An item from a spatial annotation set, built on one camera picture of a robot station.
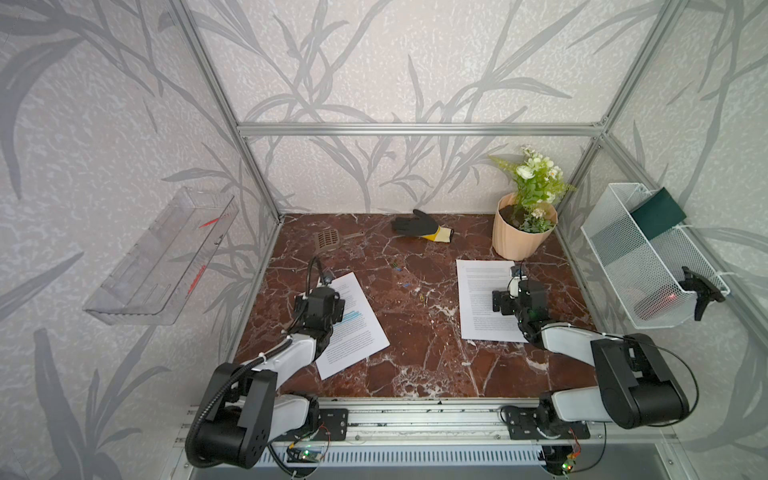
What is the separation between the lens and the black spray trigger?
55 centimetres

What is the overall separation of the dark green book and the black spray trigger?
0.13 meters

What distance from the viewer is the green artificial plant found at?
907mm

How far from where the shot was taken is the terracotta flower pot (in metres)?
0.96

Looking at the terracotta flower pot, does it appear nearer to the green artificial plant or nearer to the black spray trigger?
the green artificial plant

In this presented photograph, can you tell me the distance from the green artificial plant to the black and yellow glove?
286mm

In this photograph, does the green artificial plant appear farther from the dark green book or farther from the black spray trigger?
the black spray trigger

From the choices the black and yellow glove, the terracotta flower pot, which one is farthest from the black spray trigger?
the black and yellow glove

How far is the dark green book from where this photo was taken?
0.70 metres

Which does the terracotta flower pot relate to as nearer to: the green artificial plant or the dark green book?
the green artificial plant

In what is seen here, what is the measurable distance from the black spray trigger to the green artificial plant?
374 millimetres

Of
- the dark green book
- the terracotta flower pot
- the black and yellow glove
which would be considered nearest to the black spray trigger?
the dark green book

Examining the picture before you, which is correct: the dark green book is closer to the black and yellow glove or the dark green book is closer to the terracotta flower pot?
the terracotta flower pot

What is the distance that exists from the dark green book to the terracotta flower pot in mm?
251
